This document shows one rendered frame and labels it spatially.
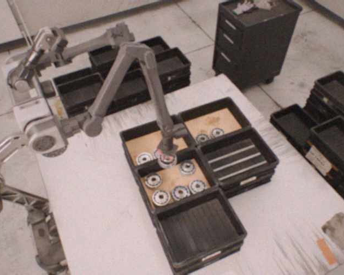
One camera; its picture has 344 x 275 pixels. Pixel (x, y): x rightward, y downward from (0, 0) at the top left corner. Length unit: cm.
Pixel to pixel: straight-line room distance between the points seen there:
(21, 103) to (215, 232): 114
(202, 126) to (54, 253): 136
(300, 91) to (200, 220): 240
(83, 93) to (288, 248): 207
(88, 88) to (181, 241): 179
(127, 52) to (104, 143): 109
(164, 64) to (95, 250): 192
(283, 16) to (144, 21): 217
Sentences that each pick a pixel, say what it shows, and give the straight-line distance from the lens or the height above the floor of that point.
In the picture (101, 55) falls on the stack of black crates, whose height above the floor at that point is 49.
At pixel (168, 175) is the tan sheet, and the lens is 193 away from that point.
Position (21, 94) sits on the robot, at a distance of 152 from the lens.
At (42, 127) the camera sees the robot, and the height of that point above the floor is 150.
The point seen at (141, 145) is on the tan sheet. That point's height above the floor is 83.
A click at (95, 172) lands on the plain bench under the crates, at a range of 216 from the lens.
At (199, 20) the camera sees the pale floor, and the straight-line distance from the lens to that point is 475.
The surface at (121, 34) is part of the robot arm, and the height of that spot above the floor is 159.
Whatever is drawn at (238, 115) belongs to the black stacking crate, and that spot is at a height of 89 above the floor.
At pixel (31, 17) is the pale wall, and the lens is 457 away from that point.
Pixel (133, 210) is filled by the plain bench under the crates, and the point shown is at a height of 70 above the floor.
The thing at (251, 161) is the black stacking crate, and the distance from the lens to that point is 204.
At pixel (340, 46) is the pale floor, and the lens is 468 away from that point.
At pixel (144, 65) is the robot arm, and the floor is 162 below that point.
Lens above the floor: 247
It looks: 52 degrees down
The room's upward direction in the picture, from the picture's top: 2 degrees counter-clockwise
